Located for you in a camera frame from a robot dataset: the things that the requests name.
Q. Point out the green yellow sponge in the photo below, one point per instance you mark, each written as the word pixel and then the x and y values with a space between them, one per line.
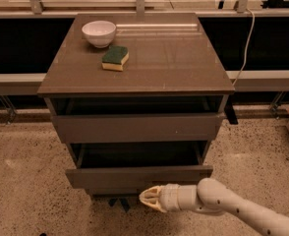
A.
pixel 115 58

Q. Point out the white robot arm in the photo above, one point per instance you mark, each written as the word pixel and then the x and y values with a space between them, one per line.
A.
pixel 211 197

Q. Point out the grey drawer cabinet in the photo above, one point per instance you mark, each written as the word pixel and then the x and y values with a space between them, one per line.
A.
pixel 169 56

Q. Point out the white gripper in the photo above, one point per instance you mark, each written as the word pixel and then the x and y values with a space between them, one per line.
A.
pixel 169 197

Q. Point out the grey drawer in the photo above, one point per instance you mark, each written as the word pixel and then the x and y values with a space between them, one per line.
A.
pixel 139 120
pixel 118 169

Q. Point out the grey top drawer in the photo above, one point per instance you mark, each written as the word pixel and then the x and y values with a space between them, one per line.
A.
pixel 139 120

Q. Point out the white ceramic bowl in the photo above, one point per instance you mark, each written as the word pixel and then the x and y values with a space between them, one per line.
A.
pixel 99 33

